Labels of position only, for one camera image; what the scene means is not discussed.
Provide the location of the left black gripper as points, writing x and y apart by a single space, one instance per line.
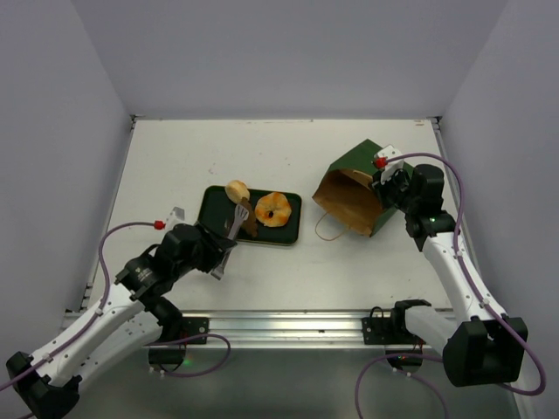
214 253

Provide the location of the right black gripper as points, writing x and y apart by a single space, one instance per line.
389 192

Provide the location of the brown pretzel bread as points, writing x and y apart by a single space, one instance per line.
249 226

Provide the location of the metal tongs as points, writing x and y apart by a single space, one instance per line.
240 214

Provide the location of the green paper bag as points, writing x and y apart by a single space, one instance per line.
345 194

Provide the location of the small round bread roll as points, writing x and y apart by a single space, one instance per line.
237 191

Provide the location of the round glazed pastry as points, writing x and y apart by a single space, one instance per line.
273 210

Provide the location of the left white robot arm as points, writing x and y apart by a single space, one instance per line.
132 312

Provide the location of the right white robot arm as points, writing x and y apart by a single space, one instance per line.
482 345

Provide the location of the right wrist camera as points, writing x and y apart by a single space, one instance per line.
388 161

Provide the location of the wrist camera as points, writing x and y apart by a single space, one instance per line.
388 161
175 217

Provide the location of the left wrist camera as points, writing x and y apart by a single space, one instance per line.
175 217

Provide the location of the aluminium rail frame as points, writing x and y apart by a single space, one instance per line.
313 293

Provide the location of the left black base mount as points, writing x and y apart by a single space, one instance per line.
170 358

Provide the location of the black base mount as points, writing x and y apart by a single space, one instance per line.
170 358
380 329

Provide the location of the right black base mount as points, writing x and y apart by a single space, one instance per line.
380 329

